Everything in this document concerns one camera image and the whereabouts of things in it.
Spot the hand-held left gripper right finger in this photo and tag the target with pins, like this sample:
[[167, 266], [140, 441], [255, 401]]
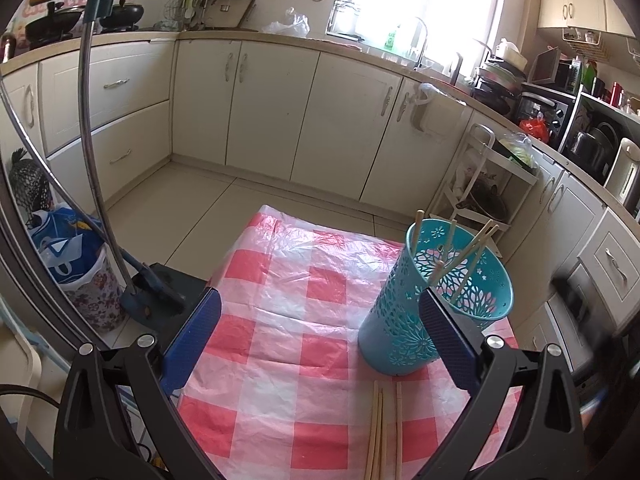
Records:
[[447, 345]]

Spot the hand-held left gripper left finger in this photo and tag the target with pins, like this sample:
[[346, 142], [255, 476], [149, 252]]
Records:
[[192, 340]]

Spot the blue perforated utensil basket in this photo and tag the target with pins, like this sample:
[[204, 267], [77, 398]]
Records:
[[390, 310]]

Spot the single wooden chopstick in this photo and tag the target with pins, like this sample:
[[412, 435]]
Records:
[[380, 435], [399, 430]]

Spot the bundle of wooden chopsticks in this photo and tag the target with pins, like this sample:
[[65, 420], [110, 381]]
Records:
[[419, 220]]

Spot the open white drawer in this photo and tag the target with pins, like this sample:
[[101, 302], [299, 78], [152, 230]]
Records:
[[612, 260]]

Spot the red white checkered tablecloth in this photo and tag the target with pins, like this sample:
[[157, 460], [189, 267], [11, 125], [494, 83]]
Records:
[[280, 310]]

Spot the floral trash bin blue bag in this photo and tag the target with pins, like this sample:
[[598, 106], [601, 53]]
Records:
[[85, 290]]

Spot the white thermo pot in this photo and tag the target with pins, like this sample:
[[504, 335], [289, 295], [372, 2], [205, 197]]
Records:
[[625, 172]]

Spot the black cooker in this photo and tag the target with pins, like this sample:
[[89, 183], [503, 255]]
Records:
[[590, 150]]

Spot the bag of green vegetables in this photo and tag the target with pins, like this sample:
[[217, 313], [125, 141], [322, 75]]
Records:
[[517, 150]]

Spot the red plastic bag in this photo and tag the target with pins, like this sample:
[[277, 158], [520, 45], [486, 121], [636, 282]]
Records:
[[534, 129]]

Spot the white storage trolley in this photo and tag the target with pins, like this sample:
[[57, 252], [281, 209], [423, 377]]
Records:
[[480, 150]]

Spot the black toaster oven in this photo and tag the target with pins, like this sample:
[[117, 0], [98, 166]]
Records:
[[542, 107]]

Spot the white appliance rack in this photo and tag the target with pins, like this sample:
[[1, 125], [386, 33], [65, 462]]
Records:
[[582, 105]]

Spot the green box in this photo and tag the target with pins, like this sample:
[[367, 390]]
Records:
[[592, 79]]

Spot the black microwave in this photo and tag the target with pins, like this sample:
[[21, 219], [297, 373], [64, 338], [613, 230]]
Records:
[[567, 76]]

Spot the black mesh bag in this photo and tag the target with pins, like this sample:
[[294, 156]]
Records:
[[30, 182]]

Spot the white hanging bag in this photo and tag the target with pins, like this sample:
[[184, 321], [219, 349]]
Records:
[[435, 110]]

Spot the stack of dishes and pans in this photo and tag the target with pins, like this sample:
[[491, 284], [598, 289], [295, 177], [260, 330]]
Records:
[[500, 75]]

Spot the cream lower kitchen cabinets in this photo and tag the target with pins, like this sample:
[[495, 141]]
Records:
[[265, 110]]

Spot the black tall tap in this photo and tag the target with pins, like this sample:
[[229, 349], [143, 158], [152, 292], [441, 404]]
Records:
[[457, 72]]

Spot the chrome sink faucet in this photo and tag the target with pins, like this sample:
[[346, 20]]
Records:
[[424, 42]]

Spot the cream upper cabinets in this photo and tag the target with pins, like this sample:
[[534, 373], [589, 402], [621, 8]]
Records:
[[580, 2]]

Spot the green dish soap bottle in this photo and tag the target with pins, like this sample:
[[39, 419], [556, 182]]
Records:
[[392, 39]]

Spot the dark framed tray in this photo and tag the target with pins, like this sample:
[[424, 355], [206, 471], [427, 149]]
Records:
[[230, 12]]

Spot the white plastic bag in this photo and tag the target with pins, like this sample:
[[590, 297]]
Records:
[[287, 24]]

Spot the black cooking pot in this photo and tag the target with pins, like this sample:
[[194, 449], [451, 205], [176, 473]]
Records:
[[122, 12]]

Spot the kitchen window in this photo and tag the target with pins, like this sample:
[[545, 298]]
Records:
[[420, 0]]

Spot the black wok with lid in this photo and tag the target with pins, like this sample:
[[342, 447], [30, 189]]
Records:
[[52, 22]]

